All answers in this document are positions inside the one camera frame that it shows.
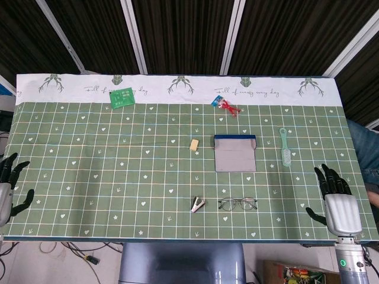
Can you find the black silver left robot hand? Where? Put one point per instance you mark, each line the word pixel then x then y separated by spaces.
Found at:
pixel 6 201

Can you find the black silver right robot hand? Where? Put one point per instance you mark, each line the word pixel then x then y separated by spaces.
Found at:
pixel 342 213

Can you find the wire-frame eyeglasses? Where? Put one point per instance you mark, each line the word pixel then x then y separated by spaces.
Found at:
pixel 227 204

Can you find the blue floral glasses case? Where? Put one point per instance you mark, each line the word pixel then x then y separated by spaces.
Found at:
pixel 235 156

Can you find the person in blue jeans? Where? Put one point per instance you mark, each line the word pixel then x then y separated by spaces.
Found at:
pixel 365 145

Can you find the cardboard box with clutter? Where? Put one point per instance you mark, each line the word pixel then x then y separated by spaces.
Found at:
pixel 296 273

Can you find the mint green brush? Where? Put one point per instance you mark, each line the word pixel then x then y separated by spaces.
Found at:
pixel 286 155

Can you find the black power adapter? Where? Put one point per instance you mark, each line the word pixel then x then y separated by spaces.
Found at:
pixel 91 260

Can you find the green grid tablecloth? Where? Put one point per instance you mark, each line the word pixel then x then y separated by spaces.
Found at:
pixel 118 177

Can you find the blue white panel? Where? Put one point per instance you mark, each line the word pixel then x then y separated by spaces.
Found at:
pixel 6 85

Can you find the small metal clip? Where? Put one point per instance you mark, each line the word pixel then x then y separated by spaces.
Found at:
pixel 197 205

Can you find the green card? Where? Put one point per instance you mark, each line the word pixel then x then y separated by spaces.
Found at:
pixel 121 98

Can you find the tan rectangular eraser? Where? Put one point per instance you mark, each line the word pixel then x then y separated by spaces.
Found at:
pixel 194 145

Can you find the blue-grey robot torso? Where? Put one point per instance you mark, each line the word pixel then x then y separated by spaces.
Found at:
pixel 180 263

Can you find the white partition post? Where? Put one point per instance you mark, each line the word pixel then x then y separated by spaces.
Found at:
pixel 352 47
pixel 63 38
pixel 134 38
pixel 232 35

